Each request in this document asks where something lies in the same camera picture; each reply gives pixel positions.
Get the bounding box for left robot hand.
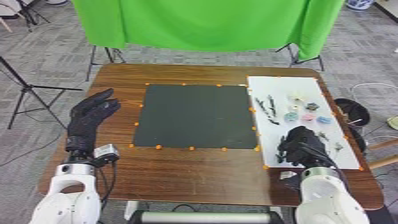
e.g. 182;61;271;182
63;87;122;156

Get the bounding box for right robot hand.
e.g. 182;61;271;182
275;125;333;168

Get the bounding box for teal flower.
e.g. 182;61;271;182
282;111;301;123

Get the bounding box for black round stool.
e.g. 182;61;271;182
332;97;372;128

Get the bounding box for black tripod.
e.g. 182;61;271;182
0;55;85;131

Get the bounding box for wooden chair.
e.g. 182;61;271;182
364;137;398;170

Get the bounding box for white sheet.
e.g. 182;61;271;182
245;75;364;171

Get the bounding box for black stand legs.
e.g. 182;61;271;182
83;44;127;83
273;42;326;73

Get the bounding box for dark mat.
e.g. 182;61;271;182
131;83;261;151

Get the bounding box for pale grey bar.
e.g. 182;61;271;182
136;210;275;224

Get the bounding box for blue and white vase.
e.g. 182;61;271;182
344;0;378;11

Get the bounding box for black cable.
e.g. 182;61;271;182
95;159;118;212

